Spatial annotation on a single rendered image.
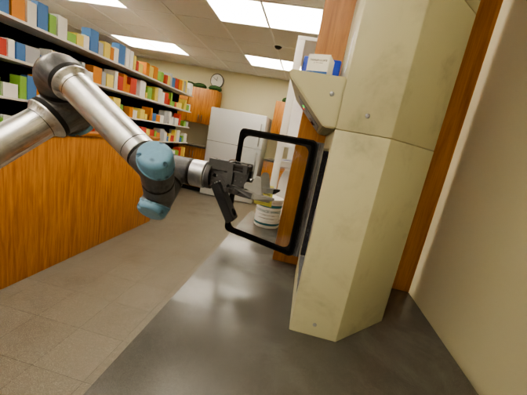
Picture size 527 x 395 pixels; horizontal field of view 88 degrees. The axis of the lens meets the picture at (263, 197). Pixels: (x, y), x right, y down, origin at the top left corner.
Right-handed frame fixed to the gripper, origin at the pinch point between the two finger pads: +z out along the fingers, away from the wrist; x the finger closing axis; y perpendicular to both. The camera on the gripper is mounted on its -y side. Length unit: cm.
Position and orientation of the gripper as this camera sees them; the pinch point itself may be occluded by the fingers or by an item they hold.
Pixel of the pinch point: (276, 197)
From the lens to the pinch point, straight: 74.6
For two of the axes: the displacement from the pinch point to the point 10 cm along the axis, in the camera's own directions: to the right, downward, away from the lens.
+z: 9.7, 2.1, -1.3
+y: 1.8, -9.6, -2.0
